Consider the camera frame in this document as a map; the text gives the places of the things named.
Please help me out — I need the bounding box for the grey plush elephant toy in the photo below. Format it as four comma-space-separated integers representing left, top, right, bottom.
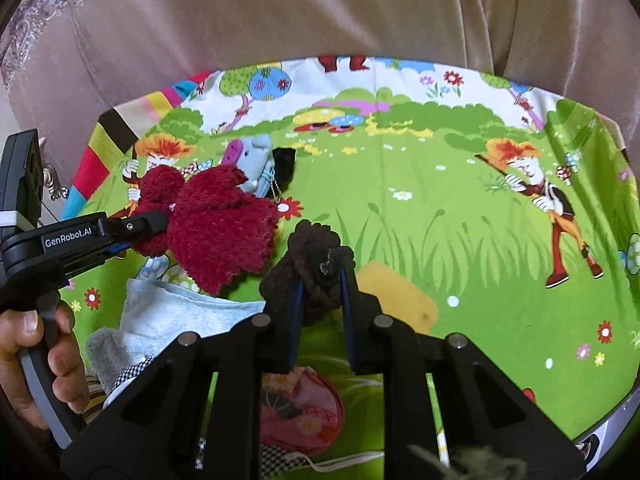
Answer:
222, 134, 276, 198

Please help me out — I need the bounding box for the yellow sponge cloth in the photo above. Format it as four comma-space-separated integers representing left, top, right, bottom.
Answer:
357, 260, 440, 333

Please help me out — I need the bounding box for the white cord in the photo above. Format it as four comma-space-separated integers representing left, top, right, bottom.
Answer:
290, 447, 396, 476

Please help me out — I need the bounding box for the grey fuzzy cloth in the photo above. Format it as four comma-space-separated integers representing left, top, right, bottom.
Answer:
85, 330, 151, 396

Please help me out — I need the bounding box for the green cartoon printed blanket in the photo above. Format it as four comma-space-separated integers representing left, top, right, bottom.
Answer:
62, 55, 640, 480

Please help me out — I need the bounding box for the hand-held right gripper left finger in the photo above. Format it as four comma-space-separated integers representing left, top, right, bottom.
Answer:
60, 275, 306, 480

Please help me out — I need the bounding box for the silver metal rim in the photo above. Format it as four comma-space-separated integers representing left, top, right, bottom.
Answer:
572, 385, 640, 458

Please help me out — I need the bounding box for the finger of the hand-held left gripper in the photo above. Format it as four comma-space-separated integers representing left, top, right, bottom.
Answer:
65, 241, 135, 273
97, 210, 169, 242

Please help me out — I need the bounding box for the embroidered lace curtain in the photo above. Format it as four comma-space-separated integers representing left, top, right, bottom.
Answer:
0, 0, 113, 93

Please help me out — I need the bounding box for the olive fuzzy cloth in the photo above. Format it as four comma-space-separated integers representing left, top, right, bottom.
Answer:
407, 442, 528, 480

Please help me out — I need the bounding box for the light blue towel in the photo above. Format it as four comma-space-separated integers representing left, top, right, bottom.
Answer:
120, 277, 268, 356

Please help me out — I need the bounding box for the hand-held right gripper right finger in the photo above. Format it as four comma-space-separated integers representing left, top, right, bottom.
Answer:
339, 267, 586, 480

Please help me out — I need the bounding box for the beige curtain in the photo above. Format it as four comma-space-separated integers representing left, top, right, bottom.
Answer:
7, 0, 640, 126

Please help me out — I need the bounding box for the black fuzzy cloth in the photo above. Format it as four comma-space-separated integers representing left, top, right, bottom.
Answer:
272, 147, 298, 193

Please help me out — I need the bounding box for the black white checkered cloth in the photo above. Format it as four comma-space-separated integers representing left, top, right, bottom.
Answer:
102, 355, 303, 480

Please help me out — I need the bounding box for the pink floral pouch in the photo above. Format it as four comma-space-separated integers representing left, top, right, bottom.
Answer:
260, 366, 346, 453

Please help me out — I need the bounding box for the beige striped plush cushion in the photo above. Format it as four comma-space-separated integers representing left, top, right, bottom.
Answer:
80, 375, 108, 428

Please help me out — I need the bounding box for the person's left hand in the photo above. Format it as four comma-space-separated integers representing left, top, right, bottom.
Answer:
0, 305, 92, 431

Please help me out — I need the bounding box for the dark red knit cloth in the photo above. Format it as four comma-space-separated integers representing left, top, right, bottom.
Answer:
131, 164, 281, 296

